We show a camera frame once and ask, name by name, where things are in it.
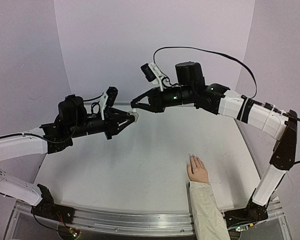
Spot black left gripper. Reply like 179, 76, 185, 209
69, 108, 137, 141

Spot clear nail polish bottle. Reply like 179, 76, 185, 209
128, 111, 139, 122

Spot beige sleeved forearm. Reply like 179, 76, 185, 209
189, 181, 230, 240

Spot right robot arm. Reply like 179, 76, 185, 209
130, 61, 298, 206

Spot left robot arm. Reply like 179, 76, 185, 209
0, 93, 139, 219

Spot mannequin hand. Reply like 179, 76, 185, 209
187, 155, 210, 184

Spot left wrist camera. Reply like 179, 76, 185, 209
90, 86, 118, 121

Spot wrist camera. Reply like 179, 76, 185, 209
90, 86, 118, 121
140, 62, 168, 92

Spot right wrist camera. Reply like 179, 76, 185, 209
140, 62, 168, 92

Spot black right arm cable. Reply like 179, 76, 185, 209
153, 46, 300, 165

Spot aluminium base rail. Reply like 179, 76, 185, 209
4, 198, 292, 240

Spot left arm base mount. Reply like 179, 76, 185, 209
31, 183, 75, 224

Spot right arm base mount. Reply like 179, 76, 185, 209
223, 197, 270, 229

